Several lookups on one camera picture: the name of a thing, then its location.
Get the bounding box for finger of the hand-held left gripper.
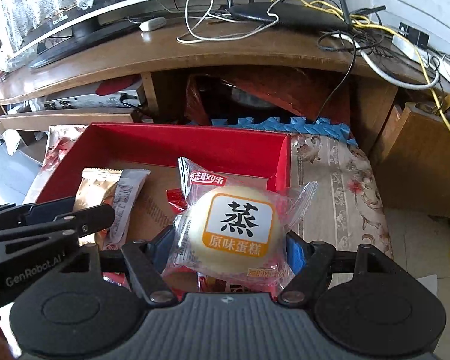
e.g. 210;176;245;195
0;204;116;256
0;196;76;230

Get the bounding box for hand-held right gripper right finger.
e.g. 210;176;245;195
277;230;418;307

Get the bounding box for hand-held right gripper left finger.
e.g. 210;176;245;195
75;226;179;307

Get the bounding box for gold snack packet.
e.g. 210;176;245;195
75;168;123;249

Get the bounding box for silver snack packet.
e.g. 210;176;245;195
103;169;151;252

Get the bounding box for clear steamed cake packet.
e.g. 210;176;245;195
161;156;319;295

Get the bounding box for red cardboard box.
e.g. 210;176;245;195
35;122;293;297

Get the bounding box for shiny floral printed bag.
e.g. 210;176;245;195
22;125;89;205

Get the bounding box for floral beige blanket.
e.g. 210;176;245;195
285;133;395;260

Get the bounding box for silver audio receiver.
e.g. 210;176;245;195
43;84;147;113

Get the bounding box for blue foam mat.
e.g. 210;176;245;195
210;116;359;147

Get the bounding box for red paddle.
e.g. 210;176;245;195
96;75;142;97

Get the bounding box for white paper sheet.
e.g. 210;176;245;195
416;274;440;298

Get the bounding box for wooden side cabinet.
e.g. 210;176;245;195
371;101;450;220

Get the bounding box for red plastic bag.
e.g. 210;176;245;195
184;68;352;127

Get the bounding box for wooden television cabinet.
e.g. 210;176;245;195
0;7;442;166

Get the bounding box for small white dongle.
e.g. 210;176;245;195
140;17;169;33

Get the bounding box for black flat television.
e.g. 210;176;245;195
7;0;219;70

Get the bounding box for white lace cloth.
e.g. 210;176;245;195
0;0;115;73

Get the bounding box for white power strip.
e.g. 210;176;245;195
392;32;450;93

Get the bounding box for black router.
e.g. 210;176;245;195
220;0;352;33

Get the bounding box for black cable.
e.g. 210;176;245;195
313;5;389;125

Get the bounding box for thick grey cable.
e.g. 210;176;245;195
360;45;442;91

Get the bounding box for thin white cable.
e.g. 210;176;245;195
176;0;283;45

